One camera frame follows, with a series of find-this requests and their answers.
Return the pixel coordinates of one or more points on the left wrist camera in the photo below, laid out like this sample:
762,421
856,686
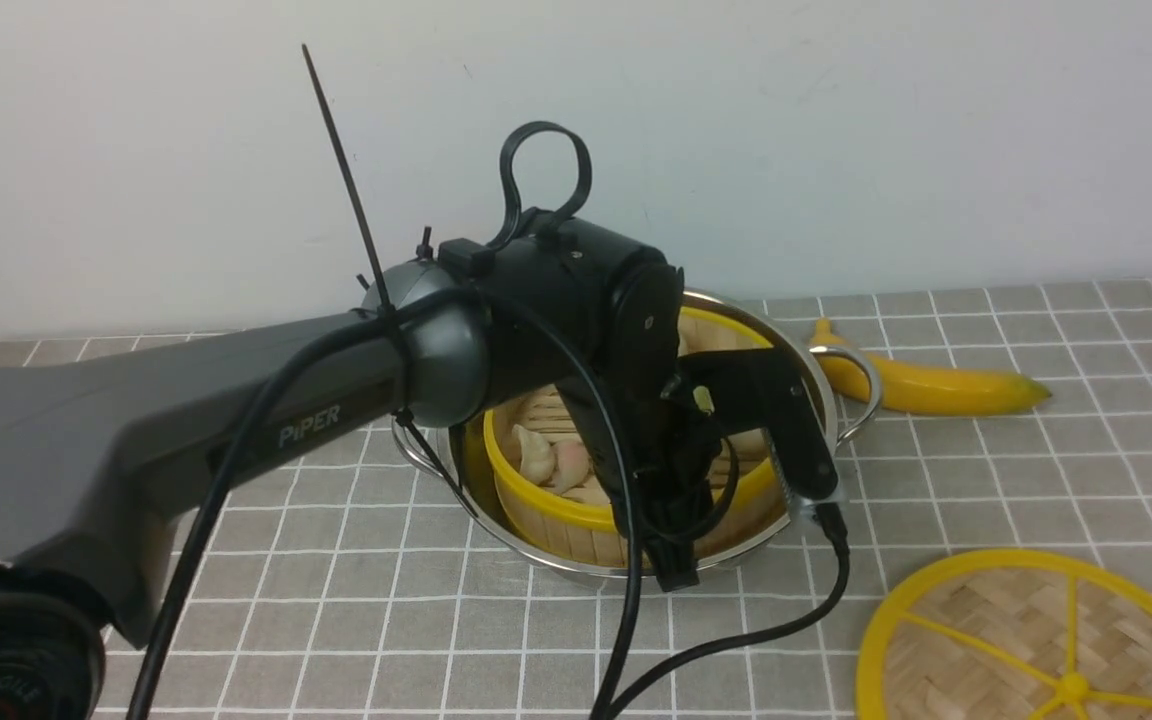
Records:
762,389

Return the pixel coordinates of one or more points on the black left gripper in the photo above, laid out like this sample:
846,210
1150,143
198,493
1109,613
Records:
654,458

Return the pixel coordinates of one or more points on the stainless steel pot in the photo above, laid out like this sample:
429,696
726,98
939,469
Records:
458,455

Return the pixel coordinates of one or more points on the yellow banana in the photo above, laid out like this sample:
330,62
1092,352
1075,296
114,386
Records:
929,390

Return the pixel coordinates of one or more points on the woven bamboo steamer lid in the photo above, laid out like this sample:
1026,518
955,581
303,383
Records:
1008,634

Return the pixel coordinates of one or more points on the pink dumpling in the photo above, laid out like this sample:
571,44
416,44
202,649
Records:
573,466

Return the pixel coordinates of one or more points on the bamboo steamer basket yellow rim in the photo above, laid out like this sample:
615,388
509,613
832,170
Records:
579,526

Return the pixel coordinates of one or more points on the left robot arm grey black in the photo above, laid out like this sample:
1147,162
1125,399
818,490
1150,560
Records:
113,471

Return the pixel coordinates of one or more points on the grey checked tablecloth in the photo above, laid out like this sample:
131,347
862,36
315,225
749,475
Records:
351,585

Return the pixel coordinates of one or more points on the white dumpling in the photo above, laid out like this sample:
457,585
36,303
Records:
537,461

